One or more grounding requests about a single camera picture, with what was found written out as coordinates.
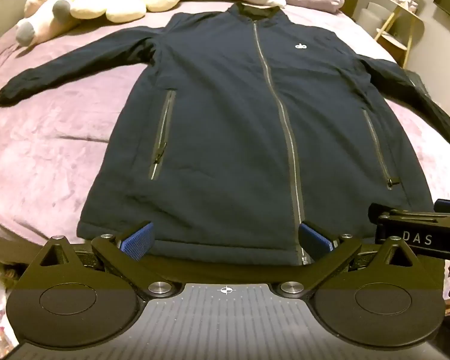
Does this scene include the white side table yellow legs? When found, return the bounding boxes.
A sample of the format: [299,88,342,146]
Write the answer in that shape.
[373,0,422,51]

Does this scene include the pink white long pillow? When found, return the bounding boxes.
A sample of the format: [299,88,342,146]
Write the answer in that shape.
[15,0,84,46]

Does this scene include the dark navy zip jacket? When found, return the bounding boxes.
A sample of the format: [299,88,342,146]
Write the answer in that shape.
[0,2,450,267]

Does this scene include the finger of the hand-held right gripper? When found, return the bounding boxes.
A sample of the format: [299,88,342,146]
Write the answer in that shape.
[367,199,450,227]

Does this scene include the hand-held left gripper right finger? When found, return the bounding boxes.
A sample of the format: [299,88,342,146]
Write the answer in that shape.
[272,222,428,297]

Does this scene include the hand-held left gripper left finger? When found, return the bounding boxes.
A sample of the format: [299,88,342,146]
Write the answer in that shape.
[20,220,181,297]

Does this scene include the purple plush bed blanket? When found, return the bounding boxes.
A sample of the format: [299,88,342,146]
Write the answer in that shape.
[0,0,450,267]

